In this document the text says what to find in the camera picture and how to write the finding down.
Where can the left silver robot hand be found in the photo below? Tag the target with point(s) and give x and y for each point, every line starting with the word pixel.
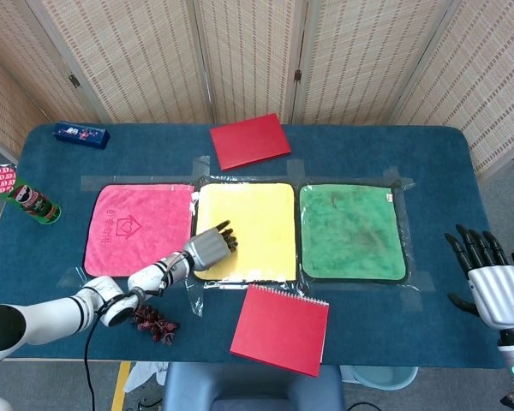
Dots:
pixel 207 250

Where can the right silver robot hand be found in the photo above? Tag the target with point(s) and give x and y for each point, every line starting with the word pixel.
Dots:
pixel 492 287

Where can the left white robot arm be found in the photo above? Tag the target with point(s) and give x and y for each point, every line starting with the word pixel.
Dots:
pixel 47 317

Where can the yellow cloth mat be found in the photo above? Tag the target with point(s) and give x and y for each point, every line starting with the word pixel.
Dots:
pixel 261 231

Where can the pink cloth mat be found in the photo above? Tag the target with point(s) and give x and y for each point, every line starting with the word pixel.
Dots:
pixel 141 222

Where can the green cloth mat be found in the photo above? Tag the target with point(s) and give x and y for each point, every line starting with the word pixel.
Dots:
pixel 351 231

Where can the purple grape bunch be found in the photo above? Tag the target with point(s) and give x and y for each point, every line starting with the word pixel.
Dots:
pixel 158 325

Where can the red spiral notebook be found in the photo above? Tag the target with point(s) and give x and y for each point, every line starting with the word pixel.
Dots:
pixel 278 329

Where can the red flat book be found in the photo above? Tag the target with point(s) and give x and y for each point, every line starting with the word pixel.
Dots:
pixel 249 141

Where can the blue table cover cloth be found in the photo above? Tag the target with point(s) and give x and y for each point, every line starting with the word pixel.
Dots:
pixel 368 317

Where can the white crumpled cloth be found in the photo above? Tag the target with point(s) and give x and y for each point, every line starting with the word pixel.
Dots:
pixel 147 377

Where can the light blue bucket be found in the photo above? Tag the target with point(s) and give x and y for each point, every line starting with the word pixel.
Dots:
pixel 381 377

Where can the grey-blue chair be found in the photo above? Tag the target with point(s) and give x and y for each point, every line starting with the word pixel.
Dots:
pixel 248 389

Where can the dark blue rectangular box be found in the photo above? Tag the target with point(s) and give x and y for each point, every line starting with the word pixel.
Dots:
pixel 81 135

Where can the green Pringles can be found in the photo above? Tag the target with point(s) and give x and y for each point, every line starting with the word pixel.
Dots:
pixel 30 201

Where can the woven folding screen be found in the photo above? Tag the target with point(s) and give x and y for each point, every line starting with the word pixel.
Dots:
pixel 154 55

